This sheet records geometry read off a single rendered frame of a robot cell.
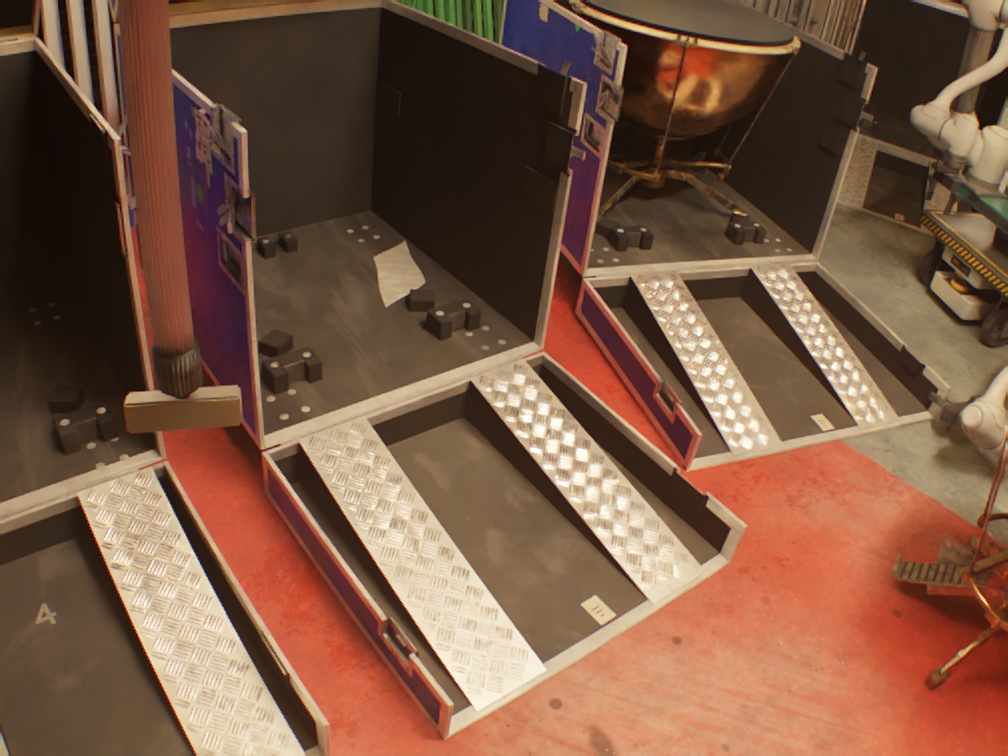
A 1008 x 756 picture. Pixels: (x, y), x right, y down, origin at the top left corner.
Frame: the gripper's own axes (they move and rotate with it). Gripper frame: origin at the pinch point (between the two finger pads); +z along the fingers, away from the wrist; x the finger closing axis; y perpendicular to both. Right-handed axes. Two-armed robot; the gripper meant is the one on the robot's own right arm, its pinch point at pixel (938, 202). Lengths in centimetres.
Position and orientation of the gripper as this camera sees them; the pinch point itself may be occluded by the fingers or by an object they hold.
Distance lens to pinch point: 366.0
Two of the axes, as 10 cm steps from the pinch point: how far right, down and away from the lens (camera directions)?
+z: -1.2, 8.0, 5.8
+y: 9.7, -0.3, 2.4
